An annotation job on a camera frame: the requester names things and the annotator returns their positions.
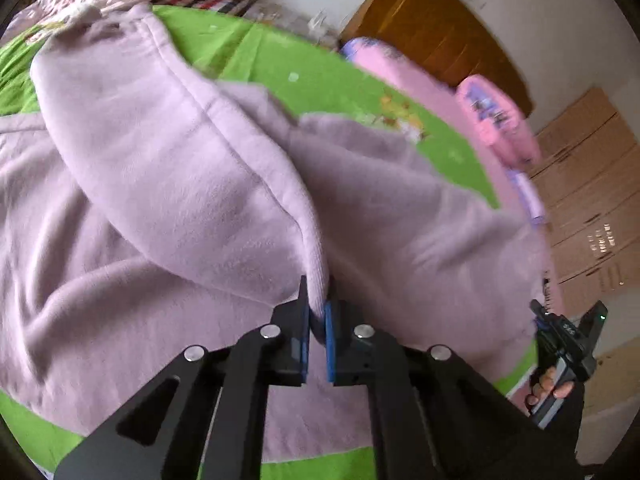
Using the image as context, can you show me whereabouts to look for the pink folded quilt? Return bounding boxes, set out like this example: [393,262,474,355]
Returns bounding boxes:
[339,36,566,311]

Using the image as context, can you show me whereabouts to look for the right hand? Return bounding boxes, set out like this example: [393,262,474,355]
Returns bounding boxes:
[525,366,574,406]

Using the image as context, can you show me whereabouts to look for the lilac fleece pants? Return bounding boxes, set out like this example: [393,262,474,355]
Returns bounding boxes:
[1,6,542,434]

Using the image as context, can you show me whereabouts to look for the pink cartoon pillow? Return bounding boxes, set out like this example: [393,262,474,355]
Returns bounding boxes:
[456,75,541,171]

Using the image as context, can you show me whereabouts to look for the green cartoon bed sheet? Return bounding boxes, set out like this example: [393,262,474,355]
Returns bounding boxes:
[0,4,539,480]

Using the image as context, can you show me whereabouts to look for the brown wooden door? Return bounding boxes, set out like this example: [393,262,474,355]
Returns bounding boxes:
[341,0,534,116]

